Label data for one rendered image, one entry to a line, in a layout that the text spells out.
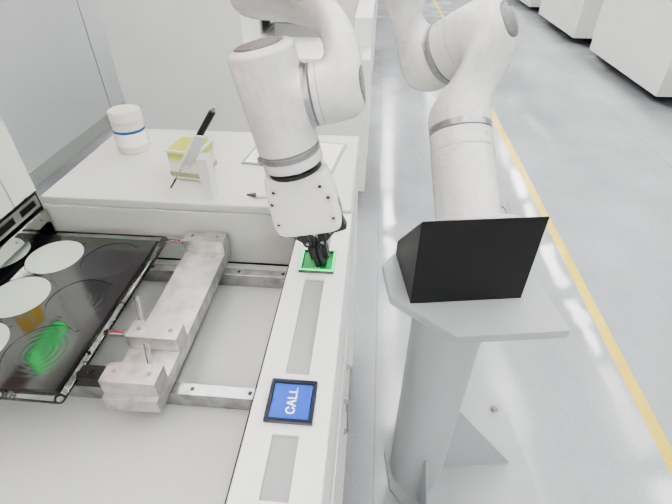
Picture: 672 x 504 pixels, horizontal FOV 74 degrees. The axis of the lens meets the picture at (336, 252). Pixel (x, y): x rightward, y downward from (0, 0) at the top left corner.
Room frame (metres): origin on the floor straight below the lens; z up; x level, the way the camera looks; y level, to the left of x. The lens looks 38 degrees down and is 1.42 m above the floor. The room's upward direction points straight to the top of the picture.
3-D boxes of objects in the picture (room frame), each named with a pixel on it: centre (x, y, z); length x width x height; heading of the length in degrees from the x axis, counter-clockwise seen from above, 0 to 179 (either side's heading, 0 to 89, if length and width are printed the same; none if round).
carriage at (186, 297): (0.54, 0.27, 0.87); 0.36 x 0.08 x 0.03; 175
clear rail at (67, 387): (0.53, 0.36, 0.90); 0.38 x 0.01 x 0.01; 175
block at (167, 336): (0.46, 0.28, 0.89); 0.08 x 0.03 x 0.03; 85
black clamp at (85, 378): (0.38, 0.34, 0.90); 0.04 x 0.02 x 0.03; 85
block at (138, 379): (0.38, 0.28, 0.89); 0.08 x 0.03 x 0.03; 85
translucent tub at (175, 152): (0.85, 0.30, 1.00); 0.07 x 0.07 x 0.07; 77
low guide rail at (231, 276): (0.67, 0.32, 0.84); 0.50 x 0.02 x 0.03; 85
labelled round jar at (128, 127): (0.98, 0.48, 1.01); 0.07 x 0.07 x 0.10
